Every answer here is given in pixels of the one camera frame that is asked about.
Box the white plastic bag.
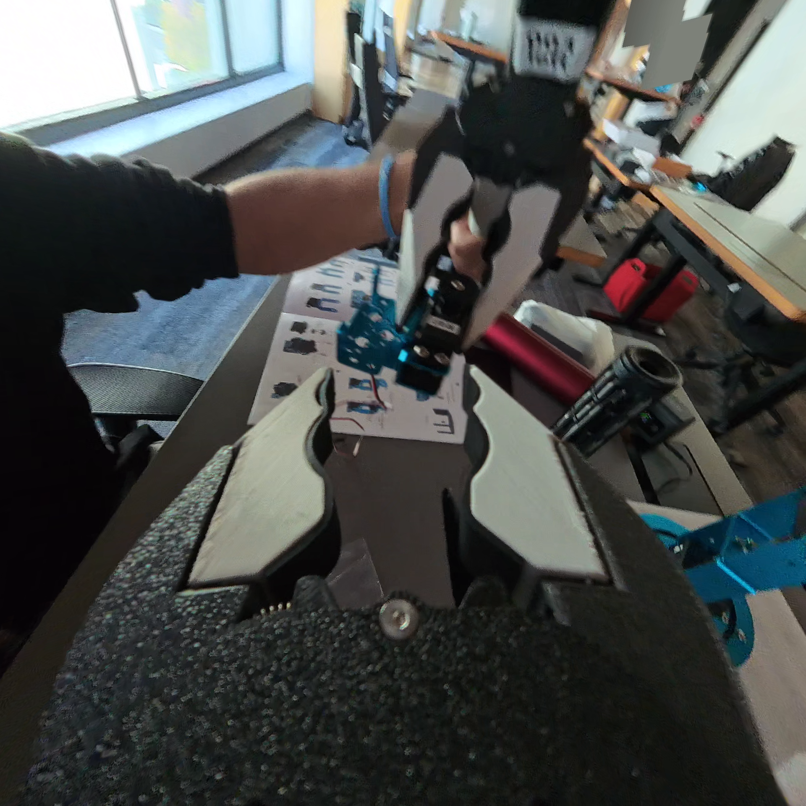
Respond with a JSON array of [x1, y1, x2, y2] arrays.
[[513, 299, 615, 379]]

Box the person's left hand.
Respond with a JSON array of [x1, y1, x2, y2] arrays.
[[448, 211, 498, 289]]

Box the red metallic cylinder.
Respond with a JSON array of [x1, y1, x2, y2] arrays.
[[480, 314, 598, 407]]

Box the open instruction booklet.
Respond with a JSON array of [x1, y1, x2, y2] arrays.
[[247, 249, 470, 445]]

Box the window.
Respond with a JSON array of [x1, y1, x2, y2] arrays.
[[0, 0, 297, 130]]

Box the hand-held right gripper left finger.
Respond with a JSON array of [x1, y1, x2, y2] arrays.
[[186, 366, 338, 589]]

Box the black tumbler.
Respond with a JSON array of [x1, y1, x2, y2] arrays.
[[553, 345, 684, 458]]

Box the background desk with orange edge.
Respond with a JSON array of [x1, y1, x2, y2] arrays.
[[368, 28, 608, 268]]

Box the red box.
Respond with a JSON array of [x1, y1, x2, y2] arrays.
[[603, 257, 662, 316], [642, 267, 700, 323]]

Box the white foam sheet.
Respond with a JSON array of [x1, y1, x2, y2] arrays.
[[623, 500, 806, 806]]

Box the blue wristband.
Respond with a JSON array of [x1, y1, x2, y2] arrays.
[[377, 154, 404, 245]]

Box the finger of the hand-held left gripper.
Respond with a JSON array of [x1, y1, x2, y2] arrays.
[[400, 106, 476, 325], [461, 148, 593, 352]]

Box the grey desk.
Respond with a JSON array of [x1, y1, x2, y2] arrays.
[[0, 277, 753, 806]]

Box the blue servo bracket assembly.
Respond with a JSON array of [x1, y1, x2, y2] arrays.
[[337, 255, 486, 394]]

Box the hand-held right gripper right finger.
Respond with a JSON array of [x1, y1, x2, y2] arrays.
[[466, 366, 615, 583]]

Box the black office chair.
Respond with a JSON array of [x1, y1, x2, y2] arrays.
[[66, 362, 205, 486]]

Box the long background desk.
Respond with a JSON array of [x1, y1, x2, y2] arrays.
[[582, 135, 806, 391]]

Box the blue toy robot arm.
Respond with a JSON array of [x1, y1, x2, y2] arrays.
[[636, 485, 806, 670]]

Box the person's left forearm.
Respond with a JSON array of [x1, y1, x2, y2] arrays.
[[0, 129, 404, 316]]

